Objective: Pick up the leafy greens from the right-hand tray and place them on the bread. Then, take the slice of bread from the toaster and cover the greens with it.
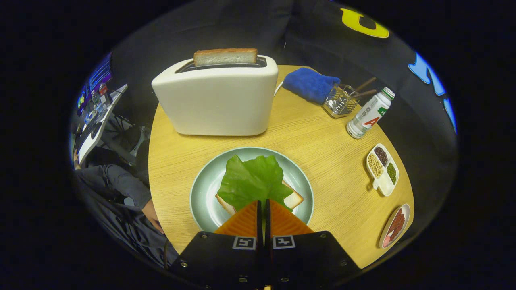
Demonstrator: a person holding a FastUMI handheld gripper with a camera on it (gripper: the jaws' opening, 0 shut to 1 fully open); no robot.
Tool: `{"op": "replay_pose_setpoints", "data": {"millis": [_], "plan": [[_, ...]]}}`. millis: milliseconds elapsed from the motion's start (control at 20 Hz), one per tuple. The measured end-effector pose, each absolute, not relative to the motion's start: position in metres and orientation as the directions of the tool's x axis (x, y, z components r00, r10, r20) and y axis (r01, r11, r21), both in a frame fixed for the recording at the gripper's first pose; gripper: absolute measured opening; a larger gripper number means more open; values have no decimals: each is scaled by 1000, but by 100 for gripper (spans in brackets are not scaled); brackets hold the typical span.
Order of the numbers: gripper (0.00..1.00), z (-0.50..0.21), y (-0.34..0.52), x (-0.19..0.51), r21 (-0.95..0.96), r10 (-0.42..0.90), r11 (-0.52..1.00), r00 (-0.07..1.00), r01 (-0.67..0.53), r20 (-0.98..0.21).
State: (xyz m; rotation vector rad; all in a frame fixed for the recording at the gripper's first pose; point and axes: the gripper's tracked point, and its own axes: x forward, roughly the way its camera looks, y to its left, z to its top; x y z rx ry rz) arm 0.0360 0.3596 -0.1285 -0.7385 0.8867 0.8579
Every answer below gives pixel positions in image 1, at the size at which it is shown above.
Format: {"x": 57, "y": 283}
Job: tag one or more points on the blue cloth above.
{"x": 308, "y": 83}

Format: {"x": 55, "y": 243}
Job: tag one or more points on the white office desk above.
{"x": 93, "y": 141}

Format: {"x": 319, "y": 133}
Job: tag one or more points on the red meat piece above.
{"x": 394, "y": 233}
{"x": 399, "y": 217}

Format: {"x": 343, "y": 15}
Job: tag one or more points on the pile of dark beans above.
{"x": 381, "y": 156}

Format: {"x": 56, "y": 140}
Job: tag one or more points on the white bottle with green cap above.
{"x": 369, "y": 114}

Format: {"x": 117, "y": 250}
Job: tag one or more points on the large computer monitor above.
{"x": 100, "y": 72}

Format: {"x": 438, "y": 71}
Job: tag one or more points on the white bread slice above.
{"x": 293, "y": 199}

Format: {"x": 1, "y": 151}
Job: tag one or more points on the white plate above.
{"x": 405, "y": 211}

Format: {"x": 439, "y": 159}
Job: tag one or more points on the white divided dish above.
{"x": 385, "y": 186}

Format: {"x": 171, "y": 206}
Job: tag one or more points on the pink meat slice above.
{"x": 387, "y": 242}

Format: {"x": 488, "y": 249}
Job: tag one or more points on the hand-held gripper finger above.
{"x": 259, "y": 229}
{"x": 267, "y": 229}

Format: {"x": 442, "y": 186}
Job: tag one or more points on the person's body in grey clothing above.
{"x": 117, "y": 189}

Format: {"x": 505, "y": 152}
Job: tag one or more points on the toasted bread slice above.
{"x": 225, "y": 56}

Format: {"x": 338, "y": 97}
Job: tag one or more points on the green lettuce leaf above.
{"x": 252, "y": 181}

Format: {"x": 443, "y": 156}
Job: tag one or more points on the pile of green beans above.
{"x": 391, "y": 173}

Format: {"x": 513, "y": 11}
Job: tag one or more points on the black computer mouse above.
{"x": 96, "y": 131}

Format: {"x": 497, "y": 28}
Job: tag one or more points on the pile of yellow beans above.
{"x": 375, "y": 165}

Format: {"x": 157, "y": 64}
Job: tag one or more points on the white toaster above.
{"x": 217, "y": 100}

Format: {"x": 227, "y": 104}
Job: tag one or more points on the pale green plate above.
{"x": 205, "y": 189}

